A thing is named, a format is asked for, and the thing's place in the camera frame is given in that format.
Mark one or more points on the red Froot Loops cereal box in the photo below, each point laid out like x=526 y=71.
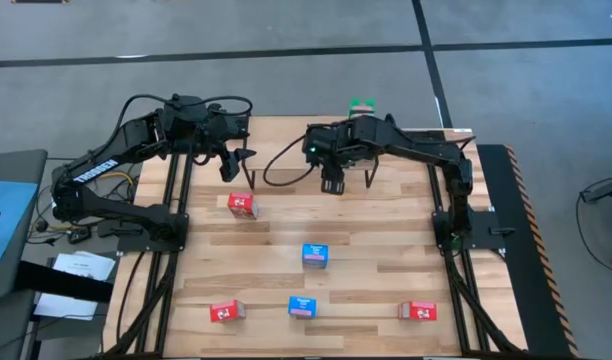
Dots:
x=418 y=311
x=242 y=204
x=226 y=312

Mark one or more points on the grey side table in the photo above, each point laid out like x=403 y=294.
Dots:
x=16 y=165

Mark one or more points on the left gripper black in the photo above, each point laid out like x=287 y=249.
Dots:
x=228 y=140

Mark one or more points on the white paper sheet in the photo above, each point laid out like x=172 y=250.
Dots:
x=66 y=306

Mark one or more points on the blue mat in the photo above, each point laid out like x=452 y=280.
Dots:
x=8 y=235

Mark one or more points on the wooden shelf black metal frame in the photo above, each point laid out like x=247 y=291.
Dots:
x=276 y=130

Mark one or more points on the dark grey floor device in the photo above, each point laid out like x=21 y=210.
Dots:
x=606 y=191

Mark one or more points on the blue Rice Krispies cereal box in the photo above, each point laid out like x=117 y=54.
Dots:
x=315 y=254
x=302 y=305

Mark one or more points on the small black controller box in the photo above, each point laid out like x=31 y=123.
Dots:
x=79 y=236

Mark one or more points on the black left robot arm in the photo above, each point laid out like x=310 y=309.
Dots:
x=96 y=167

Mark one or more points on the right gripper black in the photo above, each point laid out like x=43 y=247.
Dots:
x=333 y=155

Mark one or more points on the round black object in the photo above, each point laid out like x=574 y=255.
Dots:
x=41 y=225

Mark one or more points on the white paper booklet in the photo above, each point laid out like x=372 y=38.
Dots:
x=83 y=267

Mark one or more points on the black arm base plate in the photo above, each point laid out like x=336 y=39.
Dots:
x=146 y=245
x=486 y=237

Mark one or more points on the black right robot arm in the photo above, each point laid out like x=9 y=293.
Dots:
x=421 y=147

